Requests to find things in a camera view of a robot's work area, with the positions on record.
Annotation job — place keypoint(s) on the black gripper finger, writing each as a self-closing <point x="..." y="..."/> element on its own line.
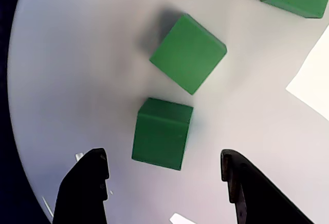
<point x="257" y="203"/>
<point x="79" y="195"/>

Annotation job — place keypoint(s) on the white round plate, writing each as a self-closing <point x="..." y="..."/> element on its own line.
<point x="77" y="80"/>

